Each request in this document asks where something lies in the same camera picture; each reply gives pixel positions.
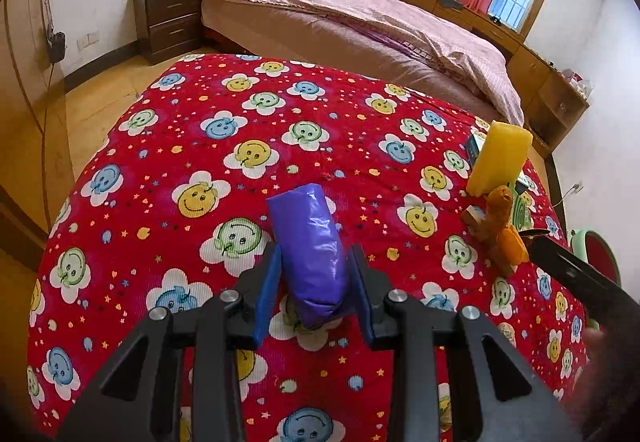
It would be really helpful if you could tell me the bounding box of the purple plastic packet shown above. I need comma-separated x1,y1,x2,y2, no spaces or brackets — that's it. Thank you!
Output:
267,183,349,329

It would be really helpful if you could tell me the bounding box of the red smiley flower quilt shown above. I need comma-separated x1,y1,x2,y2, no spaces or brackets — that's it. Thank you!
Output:
26,54,587,436

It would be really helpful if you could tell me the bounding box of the orange wrapper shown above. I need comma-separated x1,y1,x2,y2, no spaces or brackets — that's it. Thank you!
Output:
462,185,529,277

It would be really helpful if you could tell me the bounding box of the brown mattress bed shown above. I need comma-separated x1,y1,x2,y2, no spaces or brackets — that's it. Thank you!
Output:
202,0,504,121

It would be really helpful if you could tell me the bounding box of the wooden cabinet desk unit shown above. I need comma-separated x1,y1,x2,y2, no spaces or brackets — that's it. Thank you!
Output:
401,0,589,158

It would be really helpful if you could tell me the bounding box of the wooden wardrobe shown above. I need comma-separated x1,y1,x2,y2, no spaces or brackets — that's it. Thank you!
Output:
1,0,74,270

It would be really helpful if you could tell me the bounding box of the red bin with green rim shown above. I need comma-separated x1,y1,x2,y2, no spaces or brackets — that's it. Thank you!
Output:
570,229,622,286

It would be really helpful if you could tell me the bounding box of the white blue medicine box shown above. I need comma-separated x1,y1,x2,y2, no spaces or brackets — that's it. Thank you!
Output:
464,131,486,166

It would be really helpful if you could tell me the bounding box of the yellow foam net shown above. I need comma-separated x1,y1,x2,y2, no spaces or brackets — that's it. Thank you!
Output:
466,121,533,197

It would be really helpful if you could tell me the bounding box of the dark wooden nightstand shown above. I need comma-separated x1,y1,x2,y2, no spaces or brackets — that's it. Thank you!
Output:
132,0,204,65

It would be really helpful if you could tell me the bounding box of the black wall charger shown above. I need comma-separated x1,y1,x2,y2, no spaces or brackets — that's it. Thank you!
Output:
47,30,66,64

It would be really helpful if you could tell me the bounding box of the green mosquito coil box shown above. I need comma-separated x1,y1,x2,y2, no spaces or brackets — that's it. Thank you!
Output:
509,175,549,231

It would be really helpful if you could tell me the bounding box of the cable on floor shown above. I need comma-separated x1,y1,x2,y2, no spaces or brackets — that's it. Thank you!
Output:
549,181,586,211

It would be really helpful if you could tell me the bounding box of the pink bed cover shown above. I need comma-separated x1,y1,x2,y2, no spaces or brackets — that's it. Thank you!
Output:
193,0,525,127

